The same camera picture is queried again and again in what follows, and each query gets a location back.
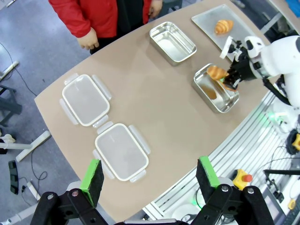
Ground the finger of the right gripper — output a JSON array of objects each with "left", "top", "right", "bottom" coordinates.
[
  {"left": 219, "top": 67, "right": 235, "bottom": 82},
  {"left": 224, "top": 77, "right": 242, "bottom": 91}
]

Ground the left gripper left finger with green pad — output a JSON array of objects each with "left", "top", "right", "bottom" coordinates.
[{"left": 30, "top": 158, "right": 111, "bottom": 225}]

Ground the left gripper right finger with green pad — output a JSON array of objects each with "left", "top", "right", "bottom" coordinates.
[{"left": 194, "top": 156, "right": 275, "bottom": 225}]

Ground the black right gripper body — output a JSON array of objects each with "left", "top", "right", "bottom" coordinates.
[{"left": 231, "top": 58, "right": 257, "bottom": 82}]

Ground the golden brown croissant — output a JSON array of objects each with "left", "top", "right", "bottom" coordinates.
[
  {"left": 214, "top": 19, "right": 234, "bottom": 35},
  {"left": 206, "top": 65, "right": 229, "bottom": 81}
]

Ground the translucent plastic clip lid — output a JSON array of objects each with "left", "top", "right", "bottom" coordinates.
[
  {"left": 59, "top": 72, "right": 113, "bottom": 128},
  {"left": 92, "top": 121, "right": 151, "bottom": 183}
]

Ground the person's right forearm red sleeve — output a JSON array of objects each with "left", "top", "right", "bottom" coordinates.
[{"left": 48, "top": 0, "right": 94, "bottom": 38}]

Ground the stainless steel rectangular container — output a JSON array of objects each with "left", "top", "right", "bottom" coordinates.
[
  {"left": 149, "top": 21, "right": 197, "bottom": 66},
  {"left": 192, "top": 63, "right": 240, "bottom": 113}
]

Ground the person's left hand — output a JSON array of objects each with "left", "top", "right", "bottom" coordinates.
[{"left": 149, "top": 0, "right": 163, "bottom": 19}]

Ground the person's right hand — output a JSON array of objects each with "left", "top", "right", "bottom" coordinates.
[{"left": 77, "top": 27, "right": 100, "bottom": 51}]

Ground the yellow red emergency stop button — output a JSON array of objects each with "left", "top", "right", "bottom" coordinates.
[{"left": 232, "top": 168, "right": 253, "bottom": 191}]

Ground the perforated metal baking tray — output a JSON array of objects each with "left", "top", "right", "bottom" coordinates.
[{"left": 191, "top": 4, "right": 265, "bottom": 63}]

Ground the white power strip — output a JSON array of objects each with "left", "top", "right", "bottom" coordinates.
[{"left": 26, "top": 180, "right": 41, "bottom": 202}]

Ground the white table leg foot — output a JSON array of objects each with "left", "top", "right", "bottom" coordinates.
[{"left": 15, "top": 130, "right": 52, "bottom": 163}]

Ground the black metal bar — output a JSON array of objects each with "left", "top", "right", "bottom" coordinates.
[{"left": 263, "top": 168, "right": 300, "bottom": 177}]

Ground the black foot pedal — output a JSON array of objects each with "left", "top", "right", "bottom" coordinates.
[{"left": 8, "top": 160, "right": 19, "bottom": 195}]

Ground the yellow black pendant controller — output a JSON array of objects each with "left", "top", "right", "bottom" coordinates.
[{"left": 287, "top": 130, "right": 300, "bottom": 155}]

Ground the black metal stool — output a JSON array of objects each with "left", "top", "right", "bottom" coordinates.
[{"left": 0, "top": 84, "right": 23, "bottom": 127}]

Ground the person in red jacket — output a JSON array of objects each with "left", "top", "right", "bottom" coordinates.
[{"left": 48, "top": 0, "right": 153, "bottom": 56}]

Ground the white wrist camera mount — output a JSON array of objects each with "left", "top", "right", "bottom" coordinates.
[{"left": 219, "top": 36, "right": 248, "bottom": 62}]

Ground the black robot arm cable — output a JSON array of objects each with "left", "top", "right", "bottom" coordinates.
[{"left": 262, "top": 78, "right": 291, "bottom": 106}]

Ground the aluminium rail robot frame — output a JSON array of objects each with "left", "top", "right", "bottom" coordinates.
[{"left": 142, "top": 91, "right": 300, "bottom": 225}]

